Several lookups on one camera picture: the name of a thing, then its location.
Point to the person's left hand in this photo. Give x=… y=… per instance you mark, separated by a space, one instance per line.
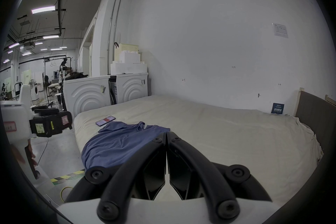
x=32 y=156

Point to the white paper notice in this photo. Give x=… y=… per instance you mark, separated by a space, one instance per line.
x=280 y=30

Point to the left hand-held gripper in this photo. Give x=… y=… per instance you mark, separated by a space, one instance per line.
x=15 y=112

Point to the dark blue card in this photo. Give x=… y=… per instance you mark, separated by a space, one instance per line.
x=278 y=108

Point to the bed with beige sheet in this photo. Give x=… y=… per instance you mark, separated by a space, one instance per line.
x=223 y=139

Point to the white washing machine with dark clothes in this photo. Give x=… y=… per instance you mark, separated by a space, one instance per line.
x=86 y=97

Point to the grey padded headboard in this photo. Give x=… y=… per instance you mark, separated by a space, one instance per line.
x=315 y=115

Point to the smartphone with pink screen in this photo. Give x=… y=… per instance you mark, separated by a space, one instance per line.
x=105 y=121

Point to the white washing machine with foam blocks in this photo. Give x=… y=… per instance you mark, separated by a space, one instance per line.
x=131 y=86

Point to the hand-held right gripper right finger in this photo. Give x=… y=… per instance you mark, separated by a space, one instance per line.
x=202 y=165

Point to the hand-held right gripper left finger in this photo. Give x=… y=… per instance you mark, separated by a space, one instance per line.
x=123 y=183

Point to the blue shirt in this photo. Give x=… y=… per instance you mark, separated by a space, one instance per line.
x=118 y=141

